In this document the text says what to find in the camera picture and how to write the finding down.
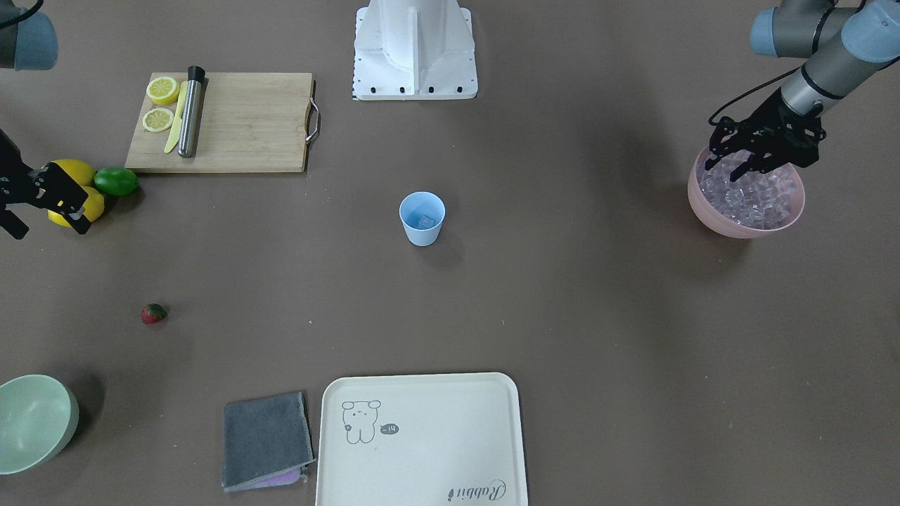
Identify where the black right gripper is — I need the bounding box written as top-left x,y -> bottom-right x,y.
0,132 -> 92,240

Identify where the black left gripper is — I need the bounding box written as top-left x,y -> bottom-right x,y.
704,91 -> 826,183

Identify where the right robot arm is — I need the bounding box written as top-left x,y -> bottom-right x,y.
1,1 -> 91,240

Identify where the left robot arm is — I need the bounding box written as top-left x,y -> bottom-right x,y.
705,1 -> 899,181

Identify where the pink bowl of ice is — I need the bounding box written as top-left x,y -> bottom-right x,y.
687,146 -> 806,240

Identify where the blue plastic cup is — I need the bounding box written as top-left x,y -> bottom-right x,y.
398,191 -> 446,247

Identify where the yellow lemon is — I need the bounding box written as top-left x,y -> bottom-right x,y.
43,158 -> 96,191
47,186 -> 105,228

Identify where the green lime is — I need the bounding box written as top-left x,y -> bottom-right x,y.
94,167 -> 139,197

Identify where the red strawberry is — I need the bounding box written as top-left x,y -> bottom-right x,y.
139,302 -> 168,325

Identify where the lemon half slice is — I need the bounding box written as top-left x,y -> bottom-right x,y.
141,107 -> 176,134
146,76 -> 181,105

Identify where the yellow plastic knife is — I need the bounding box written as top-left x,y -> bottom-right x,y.
163,81 -> 188,153

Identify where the steel muddler bar tool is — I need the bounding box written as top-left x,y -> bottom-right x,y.
177,66 -> 206,158

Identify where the green ceramic bowl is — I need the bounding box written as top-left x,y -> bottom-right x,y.
1,375 -> 79,475

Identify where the wooden cutting board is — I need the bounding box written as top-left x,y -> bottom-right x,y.
124,72 -> 321,175

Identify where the grey folded cloth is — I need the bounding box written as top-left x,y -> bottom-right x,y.
221,391 -> 315,493

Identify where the cream rabbit tray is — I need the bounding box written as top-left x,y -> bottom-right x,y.
315,372 -> 529,505

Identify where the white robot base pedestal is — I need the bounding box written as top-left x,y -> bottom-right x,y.
352,1 -> 479,100

